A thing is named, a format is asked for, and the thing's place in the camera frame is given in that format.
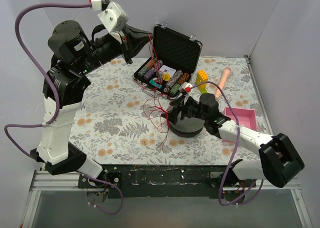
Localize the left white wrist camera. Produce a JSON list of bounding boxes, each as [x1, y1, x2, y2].
[[89, 0, 129, 43]]

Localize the teal block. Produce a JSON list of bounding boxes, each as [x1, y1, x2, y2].
[[149, 79, 162, 89]]

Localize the purple cable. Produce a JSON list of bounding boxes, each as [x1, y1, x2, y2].
[[4, 2, 124, 216], [189, 81, 264, 207]]

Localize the pink box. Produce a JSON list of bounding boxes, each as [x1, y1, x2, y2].
[[222, 107, 258, 143]]

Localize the yellow toy block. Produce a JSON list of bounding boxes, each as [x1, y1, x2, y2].
[[195, 70, 208, 91]]

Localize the yellow dealer button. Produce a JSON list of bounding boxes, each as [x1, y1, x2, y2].
[[162, 73, 171, 81]]

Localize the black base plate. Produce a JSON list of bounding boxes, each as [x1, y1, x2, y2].
[[77, 163, 256, 200]]

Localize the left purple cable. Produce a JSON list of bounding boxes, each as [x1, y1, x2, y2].
[[4, 2, 124, 216]]

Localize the red wire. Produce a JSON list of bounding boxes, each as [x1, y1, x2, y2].
[[133, 32, 173, 150]]

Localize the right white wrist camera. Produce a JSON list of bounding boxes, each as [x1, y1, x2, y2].
[[179, 82, 193, 95]]

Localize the peach toy microphone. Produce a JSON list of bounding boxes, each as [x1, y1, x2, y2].
[[215, 67, 232, 99]]

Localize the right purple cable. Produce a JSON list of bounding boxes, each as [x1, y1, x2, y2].
[[189, 81, 264, 207]]

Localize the black poker chip case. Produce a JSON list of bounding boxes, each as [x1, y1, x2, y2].
[[133, 23, 202, 98]]

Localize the green toy brick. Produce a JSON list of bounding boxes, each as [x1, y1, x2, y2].
[[200, 88, 207, 94]]

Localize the white card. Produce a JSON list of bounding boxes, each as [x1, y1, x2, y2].
[[159, 65, 176, 77]]

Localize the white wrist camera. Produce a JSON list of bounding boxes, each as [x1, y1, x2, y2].
[[89, 0, 129, 43], [179, 82, 193, 95]]

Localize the grey cable spool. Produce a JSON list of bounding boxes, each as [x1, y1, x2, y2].
[[169, 114, 204, 138]]

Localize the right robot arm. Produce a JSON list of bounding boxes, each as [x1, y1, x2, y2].
[[167, 93, 305, 188]]

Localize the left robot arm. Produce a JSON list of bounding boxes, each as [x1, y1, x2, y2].
[[30, 20, 153, 188]]

